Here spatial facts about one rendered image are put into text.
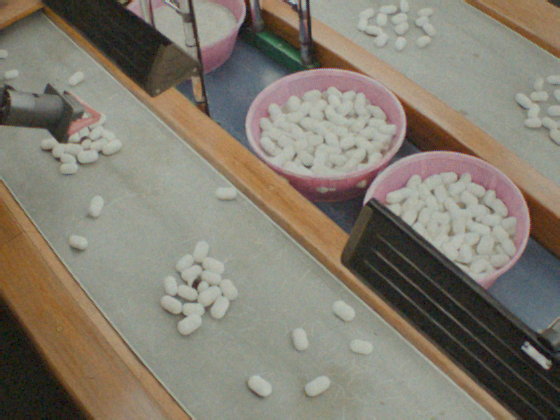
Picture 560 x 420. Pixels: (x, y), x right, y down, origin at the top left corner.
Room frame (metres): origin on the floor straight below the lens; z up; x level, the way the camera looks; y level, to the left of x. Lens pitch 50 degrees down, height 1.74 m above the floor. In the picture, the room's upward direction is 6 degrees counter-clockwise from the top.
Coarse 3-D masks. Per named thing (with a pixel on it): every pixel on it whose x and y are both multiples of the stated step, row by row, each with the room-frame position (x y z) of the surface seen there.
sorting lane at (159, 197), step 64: (0, 64) 1.35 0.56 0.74; (64, 64) 1.31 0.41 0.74; (0, 128) 1.14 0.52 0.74; (128, 128) 1.09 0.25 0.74; (64, 192) 0.95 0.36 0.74; (128, 192) 0.93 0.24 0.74; (192, 192) 0.92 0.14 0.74; (64, 256) 0.81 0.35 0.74; (128, 256) 0.80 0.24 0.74; (256, 256) 0.78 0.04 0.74; (128, 320) 0.68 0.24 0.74; (256, 320) 0.67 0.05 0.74; (320, 320) 0.65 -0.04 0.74; (192, 384) 0.57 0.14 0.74; (384, 384) 0.54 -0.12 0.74; (448, 384) 0.52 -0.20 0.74
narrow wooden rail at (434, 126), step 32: (288, 32) 1.32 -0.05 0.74; (320, 32) 1.28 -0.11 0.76; (352, 64) 1.17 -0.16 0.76; (384, 64) 1.16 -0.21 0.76; (416, 96) 1.07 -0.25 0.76; (416, 128) 1.04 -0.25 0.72; (448, 128) 0.98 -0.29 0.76; (512, 160) 0.90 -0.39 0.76; (544, 192) 0.82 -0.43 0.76; (544, 224) 0.79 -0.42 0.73
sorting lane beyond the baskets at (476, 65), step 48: (336, 0) 1.42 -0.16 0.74; (384, 0) 1.41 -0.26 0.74; (432, 0) 1.40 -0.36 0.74; (384, 48) 1.24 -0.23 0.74; (432, 48) 1.24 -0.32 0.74; (480, 48) 1.23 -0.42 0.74; (528, 48) 1.22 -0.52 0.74; (480, 96) 1.09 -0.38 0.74; (528, 96) 1.08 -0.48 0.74; (528, 144) 0.96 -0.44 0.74
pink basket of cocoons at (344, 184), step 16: (288, 80) 1.14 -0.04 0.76; (304, 80) 1.15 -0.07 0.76; (320, 80) 1.15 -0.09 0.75; (336, 80) 1.14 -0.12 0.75; (352, 80) 1.13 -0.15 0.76; (368, 80) 1.12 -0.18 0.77; (272, 96) 1.11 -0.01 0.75; (288, 96) 1.13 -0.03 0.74; (368, 96) 1.11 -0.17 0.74; (384, 96) 1.08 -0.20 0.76; (256, 112) 1.07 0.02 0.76; (384, 112) 1.07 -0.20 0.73; (400, 112) 1.03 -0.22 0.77; (256, 128) 1.05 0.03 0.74; (400, 128) 1.00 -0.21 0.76; (256, 144) 1.00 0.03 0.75; (400, 144) 0.95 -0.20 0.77; (384, 160) 0.92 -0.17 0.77; (288, 176) 0.93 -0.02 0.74; (304, 176) 0.90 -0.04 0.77; (320, 176) 0.90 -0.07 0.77; (336, 176) 0.89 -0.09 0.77; (352, 176) 0.89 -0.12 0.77; (368, 176) 0.92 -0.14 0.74; (304, 192) 0.93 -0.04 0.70; (320, 192) 0.92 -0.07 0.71; (336, 192) 0.91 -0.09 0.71; (352, 192) 0.92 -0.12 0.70
